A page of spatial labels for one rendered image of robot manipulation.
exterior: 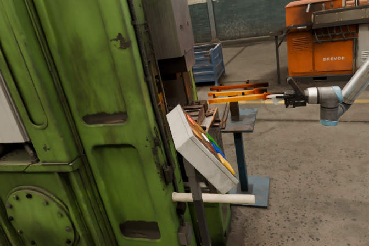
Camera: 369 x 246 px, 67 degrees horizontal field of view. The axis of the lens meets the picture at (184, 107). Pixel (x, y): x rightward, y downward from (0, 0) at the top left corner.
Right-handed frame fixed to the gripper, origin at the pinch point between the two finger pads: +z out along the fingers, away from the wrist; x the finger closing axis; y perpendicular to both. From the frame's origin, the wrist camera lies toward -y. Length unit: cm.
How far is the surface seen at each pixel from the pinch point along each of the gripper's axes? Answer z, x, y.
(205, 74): 119, 357, 79
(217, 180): 19, -71, 7
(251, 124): 14, 35, 35
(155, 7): 51, -18, -56
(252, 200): 10, -38, 43
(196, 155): 25, -73, -5
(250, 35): 53, 764, 72
